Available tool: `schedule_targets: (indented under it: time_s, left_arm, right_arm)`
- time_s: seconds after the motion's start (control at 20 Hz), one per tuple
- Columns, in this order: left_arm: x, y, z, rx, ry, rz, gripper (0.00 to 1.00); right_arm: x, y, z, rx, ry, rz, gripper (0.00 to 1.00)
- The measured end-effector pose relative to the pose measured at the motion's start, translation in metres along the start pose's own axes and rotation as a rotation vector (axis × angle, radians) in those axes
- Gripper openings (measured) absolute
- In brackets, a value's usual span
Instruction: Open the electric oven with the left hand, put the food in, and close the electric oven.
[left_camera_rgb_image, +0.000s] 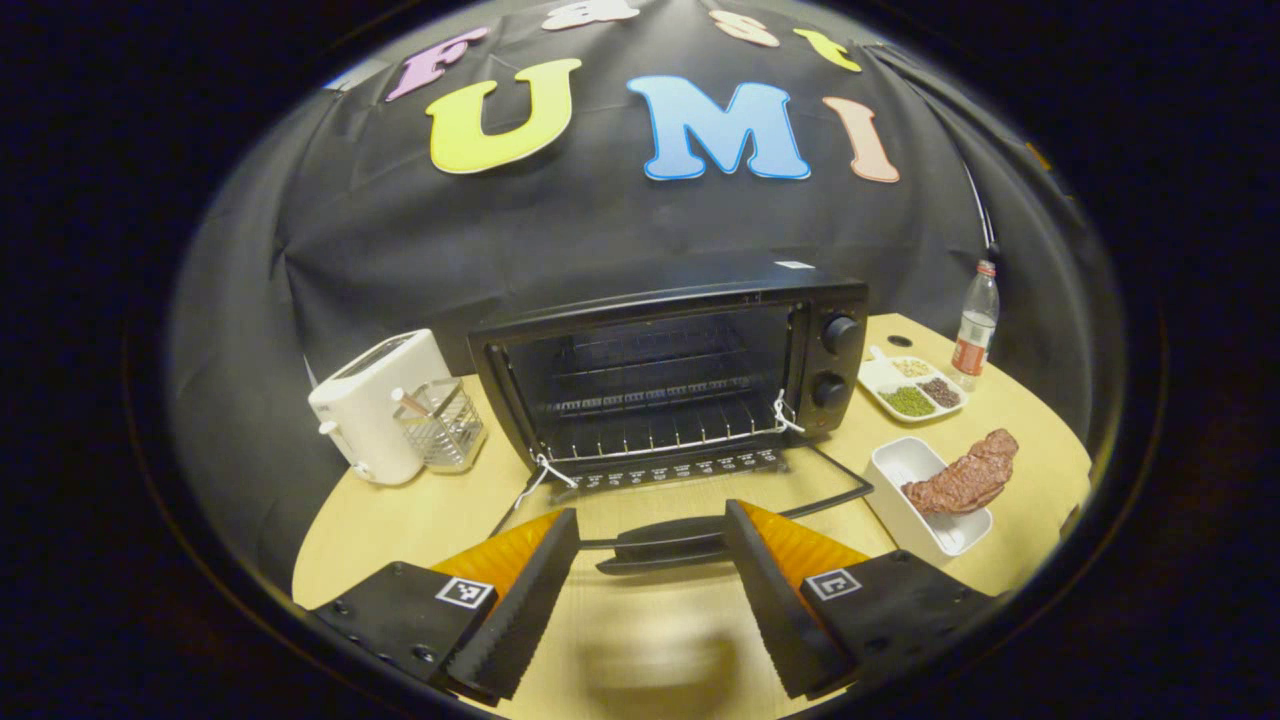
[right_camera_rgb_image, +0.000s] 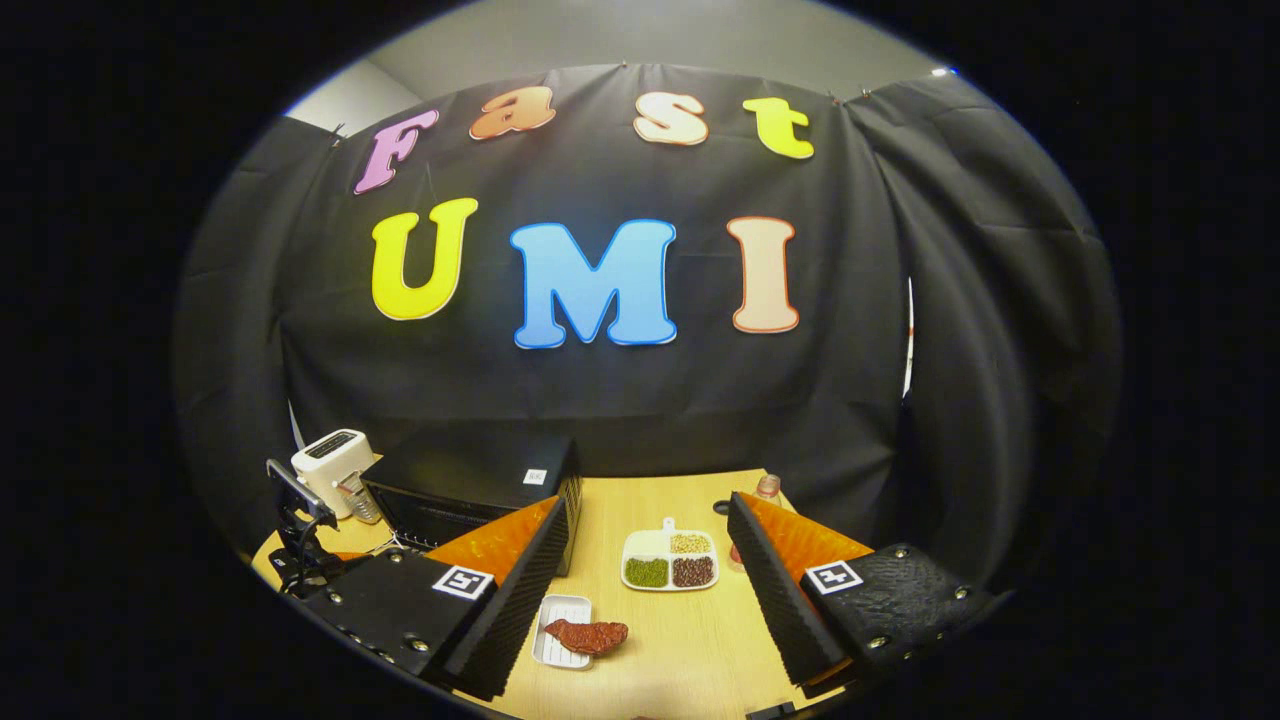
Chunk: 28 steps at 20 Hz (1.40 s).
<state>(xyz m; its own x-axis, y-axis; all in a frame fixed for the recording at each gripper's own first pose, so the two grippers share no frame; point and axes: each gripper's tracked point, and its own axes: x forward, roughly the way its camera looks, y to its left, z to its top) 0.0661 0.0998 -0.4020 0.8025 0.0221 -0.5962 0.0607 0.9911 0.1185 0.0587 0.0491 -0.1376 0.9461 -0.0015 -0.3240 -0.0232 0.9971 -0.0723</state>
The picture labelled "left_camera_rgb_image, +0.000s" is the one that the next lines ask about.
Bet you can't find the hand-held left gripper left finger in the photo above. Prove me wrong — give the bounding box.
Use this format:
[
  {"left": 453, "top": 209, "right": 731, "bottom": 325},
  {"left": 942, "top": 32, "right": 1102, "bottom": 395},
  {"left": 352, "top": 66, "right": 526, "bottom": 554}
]
[{"left": 308, "top": 507, "right": 581, "bottom": 703}]

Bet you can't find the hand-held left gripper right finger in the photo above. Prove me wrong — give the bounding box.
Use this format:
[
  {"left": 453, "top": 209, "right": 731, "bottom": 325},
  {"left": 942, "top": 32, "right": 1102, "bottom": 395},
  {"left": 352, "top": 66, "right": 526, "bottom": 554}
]
[{"left": 723, "top": 498, "right": 998, "bottom": 701}]

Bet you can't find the red-brown meat slab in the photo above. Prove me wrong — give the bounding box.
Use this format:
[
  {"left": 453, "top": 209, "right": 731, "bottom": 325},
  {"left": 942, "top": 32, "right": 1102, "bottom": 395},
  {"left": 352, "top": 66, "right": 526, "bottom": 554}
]
[{"left": 902, "top": 428, "right": 1021, "bottom": 517}]

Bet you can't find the black electric oven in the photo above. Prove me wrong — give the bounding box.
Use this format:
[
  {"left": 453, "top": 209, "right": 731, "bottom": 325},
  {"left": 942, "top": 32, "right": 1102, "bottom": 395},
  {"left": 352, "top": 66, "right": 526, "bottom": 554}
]
[{"left": 468, "top": 262, "right": 876, "bottom": 576}]

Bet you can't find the white rectangular tray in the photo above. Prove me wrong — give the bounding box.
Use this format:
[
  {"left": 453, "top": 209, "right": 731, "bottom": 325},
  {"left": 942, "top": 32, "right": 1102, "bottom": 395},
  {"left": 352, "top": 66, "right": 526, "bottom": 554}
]
[{"left": 865, "top": 436, "right": 994, "bottom": 568}]

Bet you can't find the white toaster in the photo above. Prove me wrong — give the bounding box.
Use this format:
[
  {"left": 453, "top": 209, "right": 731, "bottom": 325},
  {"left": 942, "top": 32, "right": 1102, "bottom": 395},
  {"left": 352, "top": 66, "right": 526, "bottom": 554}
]
[{"left": 308, "top": 329, "right": 453, "bottom": 487}]

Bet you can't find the white divided bean plate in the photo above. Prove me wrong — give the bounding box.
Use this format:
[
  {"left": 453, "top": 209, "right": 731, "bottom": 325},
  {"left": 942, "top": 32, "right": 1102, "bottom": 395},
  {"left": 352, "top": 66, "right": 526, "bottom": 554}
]
[{"left": 858, "top": 345, "right": 969, "bottom": 424}]

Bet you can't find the clear plastic bottle red label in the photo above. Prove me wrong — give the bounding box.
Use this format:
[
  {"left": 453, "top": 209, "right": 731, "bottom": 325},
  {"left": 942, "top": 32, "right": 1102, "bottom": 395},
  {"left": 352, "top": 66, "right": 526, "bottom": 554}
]
[{"left": 948, "top": 260, "right": 1001, "bottom": 393}]

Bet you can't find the black backdrop cloth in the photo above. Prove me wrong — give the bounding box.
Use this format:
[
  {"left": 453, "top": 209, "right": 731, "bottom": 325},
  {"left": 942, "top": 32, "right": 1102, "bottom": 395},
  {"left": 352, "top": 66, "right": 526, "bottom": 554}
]
[{"left": 170, "top": 0, "right": 1126, "bottom": 591}]

